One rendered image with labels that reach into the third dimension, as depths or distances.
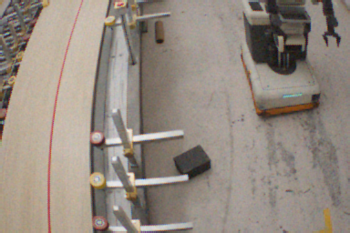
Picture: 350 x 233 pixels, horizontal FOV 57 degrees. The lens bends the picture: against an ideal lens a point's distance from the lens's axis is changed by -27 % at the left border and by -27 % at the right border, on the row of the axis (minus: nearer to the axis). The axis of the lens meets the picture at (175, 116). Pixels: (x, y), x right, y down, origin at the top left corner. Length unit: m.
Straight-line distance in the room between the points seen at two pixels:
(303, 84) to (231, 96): 0.70
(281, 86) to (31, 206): 2.04
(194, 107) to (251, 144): 0.55
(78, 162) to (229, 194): 1.19
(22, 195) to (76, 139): 0.51
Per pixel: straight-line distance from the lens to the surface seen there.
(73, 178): 1.94
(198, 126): 3.10
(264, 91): 2.93
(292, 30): 2.61
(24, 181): 2.07
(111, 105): 2.52
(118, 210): 1.51
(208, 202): 2.75
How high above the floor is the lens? 2.45
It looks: 50 degrees down
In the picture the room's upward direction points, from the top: 12 degrees counter-clockwise
